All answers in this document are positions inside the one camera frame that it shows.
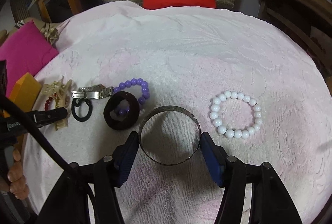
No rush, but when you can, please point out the thin black hair tie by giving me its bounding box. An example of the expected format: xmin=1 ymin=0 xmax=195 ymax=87
xmin=71 ymin=98 xmax=93 ymax=122

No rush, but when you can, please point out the white bead bracelet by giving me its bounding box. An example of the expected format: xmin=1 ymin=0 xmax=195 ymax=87
xmin=209 ymin=90 xmax=263 ymax=139

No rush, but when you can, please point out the silver metal bangle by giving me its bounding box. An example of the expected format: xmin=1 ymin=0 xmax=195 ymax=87
xmin=138 ymin=105 xmax=202 ymax=167

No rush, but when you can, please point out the person's left hand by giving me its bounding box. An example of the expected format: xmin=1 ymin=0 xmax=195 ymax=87
xmin=1 ymin=149 xmax=29 ymax=200

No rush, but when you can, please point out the orange cardboard box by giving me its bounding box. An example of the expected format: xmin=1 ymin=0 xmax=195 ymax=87
xmin=1 ymin=72 xmax=42 ymax=113

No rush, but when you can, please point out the beige hair claw clip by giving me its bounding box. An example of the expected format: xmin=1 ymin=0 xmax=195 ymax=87
xmin=40 ymin=76 xmax=73 ymax=132

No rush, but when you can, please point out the silver metal watch band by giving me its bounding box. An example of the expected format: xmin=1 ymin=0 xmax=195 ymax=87
xmin=71 ymin=84 xmax=114 ymax=99

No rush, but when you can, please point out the black fabric scrunchie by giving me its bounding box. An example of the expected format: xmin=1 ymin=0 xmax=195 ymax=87
xmin=103 ymin=91 xmax=140 ymax=131

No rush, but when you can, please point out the magenta pillow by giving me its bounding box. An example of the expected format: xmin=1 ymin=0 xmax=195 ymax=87
xmin=1 ymin=21 xmax=59 ymax=97

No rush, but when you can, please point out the beige crumpled cloth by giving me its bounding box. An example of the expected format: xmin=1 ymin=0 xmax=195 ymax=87
xmin=40 ymin=27 xmax=59 ymax=45

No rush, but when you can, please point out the pink white towel cover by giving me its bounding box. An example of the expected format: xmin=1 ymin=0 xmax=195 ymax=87
xmin=36 ymin=1 xmax=331 ymax=223

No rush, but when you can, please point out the dark wooden shelf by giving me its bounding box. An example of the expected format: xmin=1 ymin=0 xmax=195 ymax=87
xmin=242 ymin=0 xmax=332 ymax=72

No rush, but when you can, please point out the red bead bracelet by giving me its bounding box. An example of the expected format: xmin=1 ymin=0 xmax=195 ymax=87
xmin=44 ymin=93 xmax=58 ymax=112

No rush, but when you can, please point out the black cable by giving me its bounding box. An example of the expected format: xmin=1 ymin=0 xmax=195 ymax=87
xmin=0 ymin=93 xmax=99 ymax=224

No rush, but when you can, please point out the purple bead bracelet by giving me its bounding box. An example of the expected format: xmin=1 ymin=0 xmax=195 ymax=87
xmin=113 ymin=78 xmax=151 ymax=116

